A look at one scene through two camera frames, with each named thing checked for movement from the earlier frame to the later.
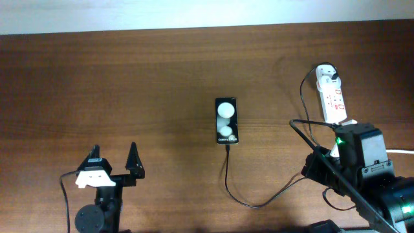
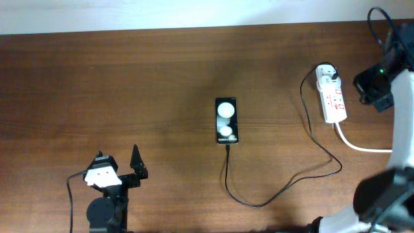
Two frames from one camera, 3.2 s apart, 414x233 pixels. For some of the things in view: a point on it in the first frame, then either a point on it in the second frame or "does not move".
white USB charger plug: [324, 73] does not move
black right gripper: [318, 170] -> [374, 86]
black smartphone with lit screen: [226, 120] does not move
